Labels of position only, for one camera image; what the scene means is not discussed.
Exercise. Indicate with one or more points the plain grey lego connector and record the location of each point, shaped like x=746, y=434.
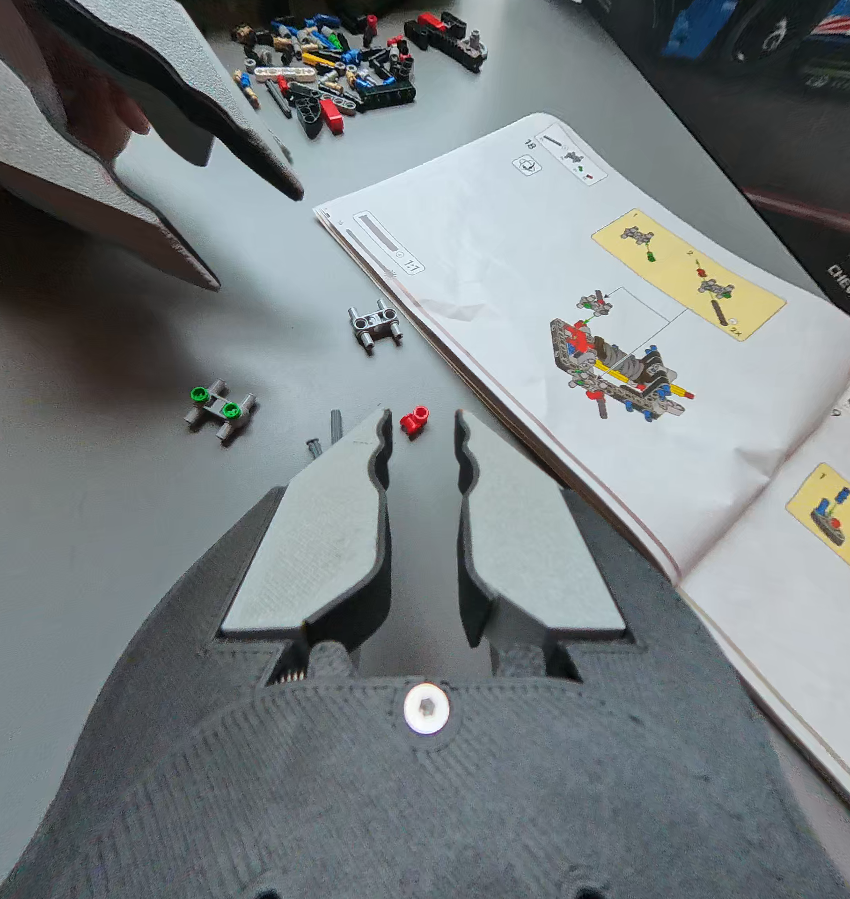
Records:
x=374, y=324

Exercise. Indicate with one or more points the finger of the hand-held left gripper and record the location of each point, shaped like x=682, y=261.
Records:
x=186, y=49
x=81, y=204

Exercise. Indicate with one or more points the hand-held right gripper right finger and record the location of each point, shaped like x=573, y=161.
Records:
x=530, y=555

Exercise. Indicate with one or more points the black race car lego box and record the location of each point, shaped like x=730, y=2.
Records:
x=713, y=126

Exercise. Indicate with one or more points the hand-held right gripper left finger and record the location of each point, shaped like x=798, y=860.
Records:
x=312, y=548

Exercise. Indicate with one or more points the red lego pin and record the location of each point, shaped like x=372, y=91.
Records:
x=414, y=421

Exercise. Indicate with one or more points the person's left hand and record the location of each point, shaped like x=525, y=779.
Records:
x=109, y=119

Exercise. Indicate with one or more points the pile of loose lego pieces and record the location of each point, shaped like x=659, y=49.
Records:
x=386, y=95

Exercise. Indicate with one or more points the open lego instruction booklet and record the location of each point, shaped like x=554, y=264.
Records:
x=523, y=225

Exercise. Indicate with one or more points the grey lego connector green pins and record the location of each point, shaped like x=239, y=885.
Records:
x=221, y=411

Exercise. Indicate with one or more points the grey lego axle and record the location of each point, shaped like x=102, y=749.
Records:
x=336, y=425

